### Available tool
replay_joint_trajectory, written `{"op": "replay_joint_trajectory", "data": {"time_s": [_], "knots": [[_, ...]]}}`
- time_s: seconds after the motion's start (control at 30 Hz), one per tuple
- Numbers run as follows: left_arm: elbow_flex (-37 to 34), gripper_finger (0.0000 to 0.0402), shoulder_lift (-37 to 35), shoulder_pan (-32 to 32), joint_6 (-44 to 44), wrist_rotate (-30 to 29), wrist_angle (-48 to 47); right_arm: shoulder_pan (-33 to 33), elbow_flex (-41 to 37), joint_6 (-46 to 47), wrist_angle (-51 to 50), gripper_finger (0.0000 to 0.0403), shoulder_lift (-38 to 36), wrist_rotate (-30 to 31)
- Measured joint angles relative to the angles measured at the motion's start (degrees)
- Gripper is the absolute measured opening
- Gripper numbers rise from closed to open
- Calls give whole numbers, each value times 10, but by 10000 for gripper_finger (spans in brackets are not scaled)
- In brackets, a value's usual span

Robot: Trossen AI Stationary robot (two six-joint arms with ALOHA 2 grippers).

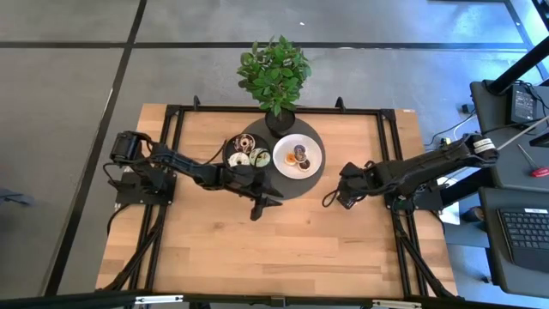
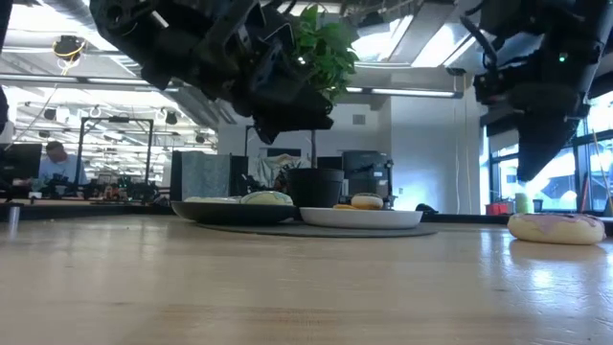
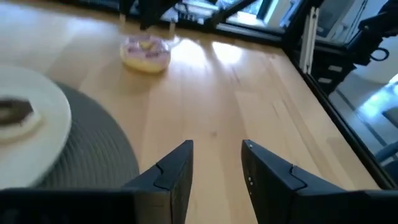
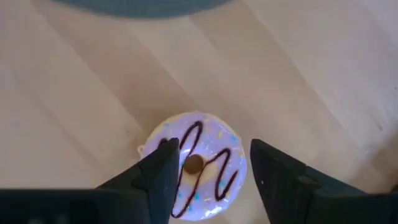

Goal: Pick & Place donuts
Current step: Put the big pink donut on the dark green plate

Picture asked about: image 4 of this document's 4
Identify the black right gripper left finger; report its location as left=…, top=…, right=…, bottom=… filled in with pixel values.
left=0, top=139, right=180, bottom=224

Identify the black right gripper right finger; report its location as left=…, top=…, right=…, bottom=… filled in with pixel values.
left=250, top=139, right=398, bottom=224

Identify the grey woven round placemat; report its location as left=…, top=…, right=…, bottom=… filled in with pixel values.
left=52, top=0, right=234, bottom=19

